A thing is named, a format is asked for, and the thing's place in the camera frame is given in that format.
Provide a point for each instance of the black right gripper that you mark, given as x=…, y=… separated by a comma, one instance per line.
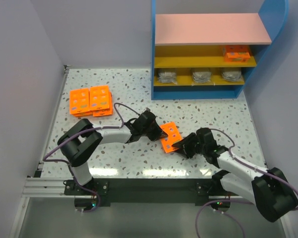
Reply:
x=189, y=145

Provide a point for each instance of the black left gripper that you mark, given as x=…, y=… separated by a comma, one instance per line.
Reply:
x=152, y=130

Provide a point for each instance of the orange Scrub Mommy box bottom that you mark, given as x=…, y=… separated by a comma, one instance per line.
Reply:
x=173, y=136

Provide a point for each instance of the orange scrub mommy box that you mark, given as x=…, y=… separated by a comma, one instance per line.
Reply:
x=173, y=136
x=236, y=53

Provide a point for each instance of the bagged silver sponges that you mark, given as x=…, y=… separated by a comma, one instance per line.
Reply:
x=231, y=74
x=201, y=75
x=166, y=75

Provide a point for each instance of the orange Scrub Mommy box top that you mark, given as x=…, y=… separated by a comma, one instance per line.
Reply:
x=236, y=53

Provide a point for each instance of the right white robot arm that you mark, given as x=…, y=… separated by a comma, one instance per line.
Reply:
x=267, y=189

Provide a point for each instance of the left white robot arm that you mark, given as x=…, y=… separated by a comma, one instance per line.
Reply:
x=78, y=144

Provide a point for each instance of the blue pink yellow shelf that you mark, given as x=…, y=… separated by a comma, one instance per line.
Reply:
x=186, y=41

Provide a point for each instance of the orange sponge box stack middle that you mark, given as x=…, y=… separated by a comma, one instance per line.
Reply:
x=100, y=101

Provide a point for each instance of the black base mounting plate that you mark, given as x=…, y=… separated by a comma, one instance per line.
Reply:
x=157, y=190

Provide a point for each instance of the orange sponge box far left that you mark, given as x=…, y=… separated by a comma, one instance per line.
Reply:
x=79, y=102

